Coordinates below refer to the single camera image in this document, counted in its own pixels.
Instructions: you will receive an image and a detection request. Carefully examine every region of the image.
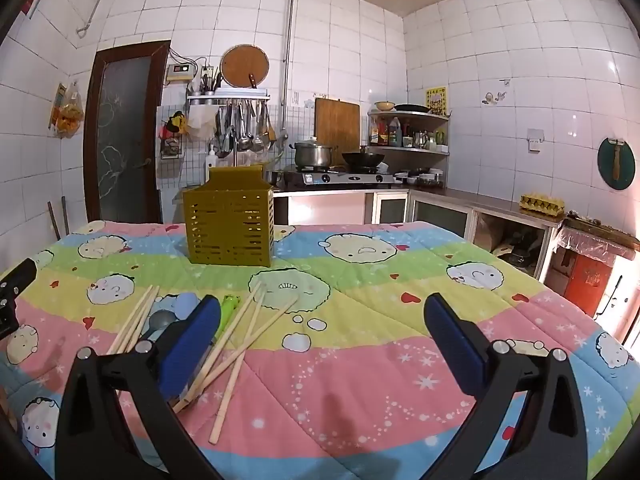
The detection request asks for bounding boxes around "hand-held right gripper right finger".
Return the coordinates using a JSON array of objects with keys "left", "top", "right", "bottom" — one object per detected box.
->
[{"left": 423, "top": 292, "right": 591, "bottom": 480}]

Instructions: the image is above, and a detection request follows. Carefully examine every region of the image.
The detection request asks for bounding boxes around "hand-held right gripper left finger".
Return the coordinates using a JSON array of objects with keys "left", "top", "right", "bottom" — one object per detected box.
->
[{"left": 54, "top": 295, "right": 223, "bottom": 480}]

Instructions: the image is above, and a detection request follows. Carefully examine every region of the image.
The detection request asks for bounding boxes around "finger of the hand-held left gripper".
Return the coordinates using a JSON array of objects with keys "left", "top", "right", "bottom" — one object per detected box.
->
[{"left": 0, "top": 259, "right": 39, "bottom": 341}]

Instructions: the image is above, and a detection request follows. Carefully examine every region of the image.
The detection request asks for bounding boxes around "wooden chopstick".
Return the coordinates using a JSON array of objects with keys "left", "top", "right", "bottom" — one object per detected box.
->
[
  {"left": 209, "top": 291, "right": 267, "bottom": 446},
  {"left": 126, "top": 286, "right": 161, "bottom": 355},
  {"left": 172, "top": 282, "right": 263, "bottom": 413},
  {"left": 106, "top": 287, "right": 148, "bottom": 355},
  {"left": 116, "top": 285, "right": 155, "bottom": 355},
  {"left": 181, "top": 298, "right": 301, "bottom": 405}
]

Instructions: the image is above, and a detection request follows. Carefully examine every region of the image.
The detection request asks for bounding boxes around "yellow slotted utensil holder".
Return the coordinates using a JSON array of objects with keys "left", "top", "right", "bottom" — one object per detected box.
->
[{"left": 182, "top": 164, "right": 276, "bottom": 267}]

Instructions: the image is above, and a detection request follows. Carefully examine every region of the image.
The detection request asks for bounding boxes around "grey spoon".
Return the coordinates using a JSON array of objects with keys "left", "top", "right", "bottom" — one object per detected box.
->
[{"left": 141, "top": 310, "right": 177, "bottom": 342}]

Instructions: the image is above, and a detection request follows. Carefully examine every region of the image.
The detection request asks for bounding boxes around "light blue spoon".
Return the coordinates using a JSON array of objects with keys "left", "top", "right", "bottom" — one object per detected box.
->
[{"left": 171, "top": 292, "right": 203, "bottom": 319}]

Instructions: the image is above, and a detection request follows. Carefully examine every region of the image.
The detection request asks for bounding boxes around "colourful cartoon printed blanket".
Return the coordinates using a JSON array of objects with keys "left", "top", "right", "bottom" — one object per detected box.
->
[{"left": 0, "top": 219, "right": 640, "bottom": 480}]

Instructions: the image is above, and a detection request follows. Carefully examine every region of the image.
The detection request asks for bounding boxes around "red box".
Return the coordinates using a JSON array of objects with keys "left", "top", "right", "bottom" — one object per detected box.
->
[{"left": 561, "top": 249, "right": 615, "bottom": 312}]

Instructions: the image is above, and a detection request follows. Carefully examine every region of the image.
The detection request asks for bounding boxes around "yellow egg carton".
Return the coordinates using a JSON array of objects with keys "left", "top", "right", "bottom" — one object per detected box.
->
[{"left": 518, "top": 193, "right": 566, "bottom": 217}]

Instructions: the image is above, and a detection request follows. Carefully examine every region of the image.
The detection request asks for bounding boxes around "hanging orange snack bag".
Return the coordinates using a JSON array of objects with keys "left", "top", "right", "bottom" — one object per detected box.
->
[{"left": 49, "top": 81, "right": 84, "bottom": 139}]

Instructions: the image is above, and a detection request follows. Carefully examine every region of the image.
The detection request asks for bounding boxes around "brown frosted glass door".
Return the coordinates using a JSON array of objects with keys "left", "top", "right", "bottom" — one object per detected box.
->
[{"left": 82, "top": 40, "right": 171, "bottom": 224}]

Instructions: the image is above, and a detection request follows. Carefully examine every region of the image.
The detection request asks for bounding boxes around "stack of dishes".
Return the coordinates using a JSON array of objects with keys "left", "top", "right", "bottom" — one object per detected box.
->
[{"left": 394, "top": 166, "right": 446, "bottom": 189}]

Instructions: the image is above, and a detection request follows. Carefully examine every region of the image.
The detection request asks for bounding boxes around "white soap dispenser bottle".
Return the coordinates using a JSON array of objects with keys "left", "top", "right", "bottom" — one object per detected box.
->
[{"left": 204, "top": 144, "right": 221, "bottom": 184}]

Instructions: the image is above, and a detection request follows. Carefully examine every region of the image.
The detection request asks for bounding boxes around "plastic covered wooden board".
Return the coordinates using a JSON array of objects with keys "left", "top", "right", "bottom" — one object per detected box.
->
[{"left": 556, "top": 214, "right": 640, "bottom": 267}]

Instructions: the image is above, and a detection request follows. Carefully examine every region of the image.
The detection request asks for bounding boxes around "metal corner shelf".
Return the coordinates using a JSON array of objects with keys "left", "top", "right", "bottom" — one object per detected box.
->
[{"left": 367, "top": 107, "right": 451, "bottom": 156}]

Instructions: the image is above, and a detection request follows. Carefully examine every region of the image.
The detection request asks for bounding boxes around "gas stove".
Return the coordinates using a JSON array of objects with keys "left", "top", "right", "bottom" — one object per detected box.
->
[{"left": 276, "top": 167, "right": 396, "bottom": 191}]

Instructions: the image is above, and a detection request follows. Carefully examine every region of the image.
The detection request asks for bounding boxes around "black wok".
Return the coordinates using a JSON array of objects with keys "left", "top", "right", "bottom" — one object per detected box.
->
[{"left": 341, "top": 147, "right": 387, "bottom": 171}]

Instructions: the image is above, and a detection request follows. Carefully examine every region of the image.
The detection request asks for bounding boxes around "row of hanging ladles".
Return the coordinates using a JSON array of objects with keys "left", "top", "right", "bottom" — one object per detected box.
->
[{"left": 214, "top": 102, "right": 277, "bottom": 154}]

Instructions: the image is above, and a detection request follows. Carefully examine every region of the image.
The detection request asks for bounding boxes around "white hanging cloth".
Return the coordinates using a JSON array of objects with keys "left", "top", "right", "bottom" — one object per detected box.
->
[{"left": 187, "top": 107, "right": 217, "bottom": 139}]

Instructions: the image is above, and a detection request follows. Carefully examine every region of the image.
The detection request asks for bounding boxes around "steel pot with lid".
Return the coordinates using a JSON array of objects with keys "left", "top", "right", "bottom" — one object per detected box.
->
[{"left": 289, "top": 137, "right": 337, "bottom": 171}]

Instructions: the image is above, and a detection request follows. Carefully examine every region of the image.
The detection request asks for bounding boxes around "green round board with peeler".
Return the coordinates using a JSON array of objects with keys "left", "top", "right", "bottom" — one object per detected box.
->
[{"left": 597, "top": 137, "right": 637, "bottom": 191}]

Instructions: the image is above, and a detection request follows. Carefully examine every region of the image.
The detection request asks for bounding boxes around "rectangular wooden cutting board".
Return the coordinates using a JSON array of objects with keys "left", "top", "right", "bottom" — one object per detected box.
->
[{"left": 313, "top": 97, "right": 361, "bottom": 154}]

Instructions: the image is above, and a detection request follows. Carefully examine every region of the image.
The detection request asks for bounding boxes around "utensil cup with cutlery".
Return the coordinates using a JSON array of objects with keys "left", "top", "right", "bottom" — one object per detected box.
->
[{"left": 199, "top": 67, "right": 224, "bottom": 96}]

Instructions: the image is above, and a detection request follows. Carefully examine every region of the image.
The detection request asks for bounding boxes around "round wooden cutting board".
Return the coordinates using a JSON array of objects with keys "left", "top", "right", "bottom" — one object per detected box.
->
[{"left": 220, "top": 45, "right": 271, "bottom": 89}]

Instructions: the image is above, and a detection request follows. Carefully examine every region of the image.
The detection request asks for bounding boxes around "green frog handle utensil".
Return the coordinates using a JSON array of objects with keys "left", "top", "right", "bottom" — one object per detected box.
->
[{"left": 217, "top": 294, "right": 241, "bottom": 332}]

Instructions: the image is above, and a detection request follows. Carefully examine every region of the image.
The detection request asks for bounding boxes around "yellow wall picture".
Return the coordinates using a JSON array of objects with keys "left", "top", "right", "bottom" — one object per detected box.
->
[{"left": 424, "top": 85, "right": 448, "bottom": 116}]

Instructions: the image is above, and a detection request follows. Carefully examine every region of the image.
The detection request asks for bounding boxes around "metal wall rack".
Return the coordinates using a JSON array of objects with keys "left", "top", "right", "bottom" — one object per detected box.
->
[{"left": 185, "top": 87, "right": 271, "bottom": 107}]

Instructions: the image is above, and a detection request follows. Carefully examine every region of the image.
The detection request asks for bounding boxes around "wall controller box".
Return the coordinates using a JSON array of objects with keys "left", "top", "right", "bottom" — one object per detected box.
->
[{"left": 166, "top": 62, "right": 196, "bottom": 84}]

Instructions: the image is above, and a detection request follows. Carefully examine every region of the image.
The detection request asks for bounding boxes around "wall pipe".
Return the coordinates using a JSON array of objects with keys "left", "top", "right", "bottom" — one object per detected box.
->
[{"left": 76, "top": 0, "right": 297, "bottom": 133}]

